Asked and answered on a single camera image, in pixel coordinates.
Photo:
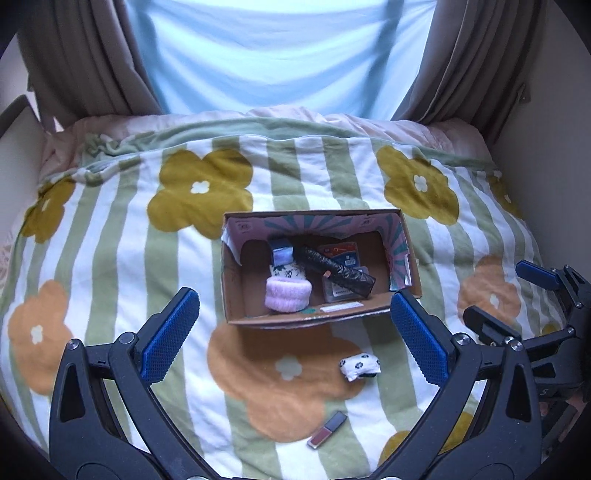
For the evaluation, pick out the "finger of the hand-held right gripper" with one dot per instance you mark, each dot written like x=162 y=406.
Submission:
x=489 y=323
x=538 y=274

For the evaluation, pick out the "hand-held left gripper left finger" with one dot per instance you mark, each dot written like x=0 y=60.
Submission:
x=171 y=337

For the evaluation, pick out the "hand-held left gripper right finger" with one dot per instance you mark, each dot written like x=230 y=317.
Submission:
x=420 y=341

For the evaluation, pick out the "white black-patterned sock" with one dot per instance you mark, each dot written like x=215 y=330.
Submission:
x=360 y=367

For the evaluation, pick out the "printed cardboard box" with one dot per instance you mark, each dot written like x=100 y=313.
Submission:
x=258 y=300

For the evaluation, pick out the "clear plastic labelled box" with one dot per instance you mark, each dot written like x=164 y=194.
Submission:
x=337 y=294

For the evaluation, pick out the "black bag bundle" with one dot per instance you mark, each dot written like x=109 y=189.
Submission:
x=339 y=273

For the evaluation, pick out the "red blue floss pick box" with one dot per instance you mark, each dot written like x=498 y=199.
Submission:
x=344 y=253

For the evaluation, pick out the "pink cloth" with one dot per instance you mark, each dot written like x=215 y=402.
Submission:
x=288 y=295

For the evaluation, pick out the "dark red lip gloss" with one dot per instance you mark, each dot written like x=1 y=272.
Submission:
x=327 y=430

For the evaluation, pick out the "white spotted sock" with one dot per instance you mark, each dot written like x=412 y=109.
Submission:
x=291 y=272

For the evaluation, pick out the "small blue box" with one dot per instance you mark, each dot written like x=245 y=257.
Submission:
x=281 y=251

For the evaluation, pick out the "striped floral blanket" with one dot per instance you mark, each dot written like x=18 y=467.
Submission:
x=138 y=258

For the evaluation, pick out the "beige curtain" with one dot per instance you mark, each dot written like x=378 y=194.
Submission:
x=461 y=60
x=92 y=60

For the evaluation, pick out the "pink quilt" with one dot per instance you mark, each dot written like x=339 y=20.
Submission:
x=286 y=114

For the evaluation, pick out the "light blue sheer curtain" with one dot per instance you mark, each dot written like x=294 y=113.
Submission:
x=277 y=55

